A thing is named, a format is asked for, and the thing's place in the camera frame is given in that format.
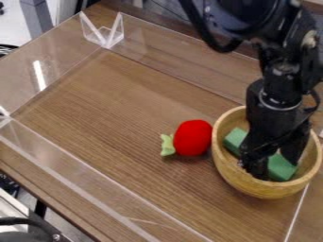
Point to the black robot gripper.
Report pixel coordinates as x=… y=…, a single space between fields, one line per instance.
x=276 y=129

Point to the green foam block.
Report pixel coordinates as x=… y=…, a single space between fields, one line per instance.
x=280 y=170

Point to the clear acrylic tray wall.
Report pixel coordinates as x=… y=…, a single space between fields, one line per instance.
x=80 y=141

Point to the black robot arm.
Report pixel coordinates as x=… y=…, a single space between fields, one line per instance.
x=282 y=29

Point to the brown wooden bowl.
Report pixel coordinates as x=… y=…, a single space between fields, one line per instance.
x=234 y=174

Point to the clear acrylic corner bracket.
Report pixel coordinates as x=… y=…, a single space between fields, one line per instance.
x=106 y=37

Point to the red plush strawberry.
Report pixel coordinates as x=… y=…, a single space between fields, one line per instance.
x=190 y=141

